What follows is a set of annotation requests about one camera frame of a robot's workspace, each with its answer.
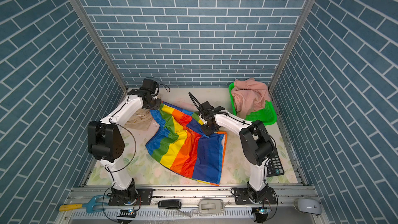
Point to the colourful striped shorts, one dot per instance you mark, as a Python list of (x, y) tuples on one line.
[(181, 146)]

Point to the beige drawstring shorts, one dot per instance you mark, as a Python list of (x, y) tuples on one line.
[(141, 120)]

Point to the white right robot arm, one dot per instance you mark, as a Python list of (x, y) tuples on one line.
[(257, 145)]

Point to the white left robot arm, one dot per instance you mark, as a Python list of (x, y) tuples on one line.
[(106, 143)]

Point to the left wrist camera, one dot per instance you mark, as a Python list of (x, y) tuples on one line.
[(151, 86)]

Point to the pink cloth in basket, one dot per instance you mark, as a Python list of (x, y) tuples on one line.
[(249, 96)]

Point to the black car key fob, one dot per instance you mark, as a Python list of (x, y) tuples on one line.
[(170, 204)]

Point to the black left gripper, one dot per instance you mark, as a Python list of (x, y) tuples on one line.
[(157, 105)]

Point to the aluminium left corner post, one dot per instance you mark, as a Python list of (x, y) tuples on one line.
[(87, 23)]

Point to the black calculator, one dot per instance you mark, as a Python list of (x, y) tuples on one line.
[(274, 166)]

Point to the left green lit circuit board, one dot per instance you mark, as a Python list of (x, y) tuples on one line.
[(126, 216)]

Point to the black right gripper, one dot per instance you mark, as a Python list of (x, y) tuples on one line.
[(205, 131)]

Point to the white computer mouse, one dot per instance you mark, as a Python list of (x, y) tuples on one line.
[(307, 206)]

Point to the green lit circuit board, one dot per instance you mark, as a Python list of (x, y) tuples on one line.
[(126, 216), (261, 214)]

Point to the blue yellow handled tool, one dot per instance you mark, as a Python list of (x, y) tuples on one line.
[(93, 206)]

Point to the green plastic basket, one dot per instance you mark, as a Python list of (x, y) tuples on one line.
[(267, 115)]

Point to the aluminium corner post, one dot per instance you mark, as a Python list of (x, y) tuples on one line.
[(87, 23), (308, 5)]

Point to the aluminium right corner post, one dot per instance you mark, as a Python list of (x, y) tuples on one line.
[(308, 5)]

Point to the right green lit circuit board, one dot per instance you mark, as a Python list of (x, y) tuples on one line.
[(261, 214)]

